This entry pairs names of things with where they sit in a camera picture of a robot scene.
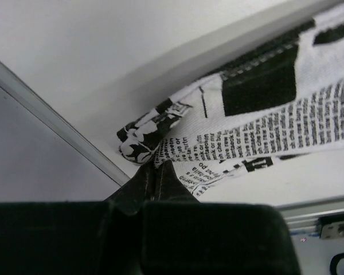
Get newspaper print trousers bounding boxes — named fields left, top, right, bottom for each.
left=116, top=3, right=344, bottom=199

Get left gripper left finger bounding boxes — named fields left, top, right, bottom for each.
left=105, top=164, right=156, bottom=214

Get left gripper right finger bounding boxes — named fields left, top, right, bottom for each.
left=153, top=160, right=198, bottom=203

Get aluminium rail frame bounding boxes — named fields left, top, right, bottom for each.
left=0, top=62, right=344, bottom=240

